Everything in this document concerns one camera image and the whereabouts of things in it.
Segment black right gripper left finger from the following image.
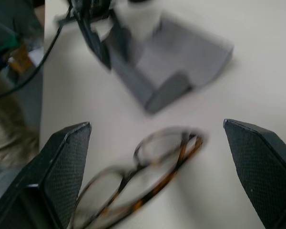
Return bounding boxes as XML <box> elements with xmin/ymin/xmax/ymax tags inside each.
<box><xmin>0</xmin><ymin>122</ymin><xmax>92</xmax><ymax>229</ymax></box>

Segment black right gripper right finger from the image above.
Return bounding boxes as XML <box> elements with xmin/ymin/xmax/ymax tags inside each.
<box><xmin>223</xmin><ymin>118</ymin><xmax>286</xmax><ymax>229</ymax></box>

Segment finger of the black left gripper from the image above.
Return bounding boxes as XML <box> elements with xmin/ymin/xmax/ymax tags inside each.
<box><xmin>104</xmin><ymin>10</ymin><xmax>132</xmax><ymax>64</ymax></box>
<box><xmin>77</xmin><ymin>18</ymin><xmax>112</xmax><ymax>71</ymax></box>

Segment grey glasses case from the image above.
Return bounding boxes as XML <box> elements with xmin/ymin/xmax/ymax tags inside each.
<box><xmin>109</xmin><ymin>10</ymin><xmax>235</xmax><ymax>115</ymax></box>

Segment tortoiseshell glasses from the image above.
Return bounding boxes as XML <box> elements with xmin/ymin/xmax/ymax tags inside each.
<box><xmin>70</xmin><ymin>126</ymin><xmax>204</xmax><ymax>229</ymax></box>

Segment orange brown box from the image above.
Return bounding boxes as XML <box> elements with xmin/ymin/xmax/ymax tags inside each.
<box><xmin>7</xmin><ymin>44</ymin><xmax>34</xmax><ymax>73</ymax></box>

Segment dark green object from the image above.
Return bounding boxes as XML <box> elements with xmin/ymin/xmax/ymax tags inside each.
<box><xmin>0</xmin><ymin>0</ymin><xmax>45</xmax><ymax>52</ymax></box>

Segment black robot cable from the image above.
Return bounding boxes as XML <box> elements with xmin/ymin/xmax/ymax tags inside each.
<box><xmin>0</xmin><ymin>7</ymin><xmax>74</xmax><ymax>101</ymax></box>

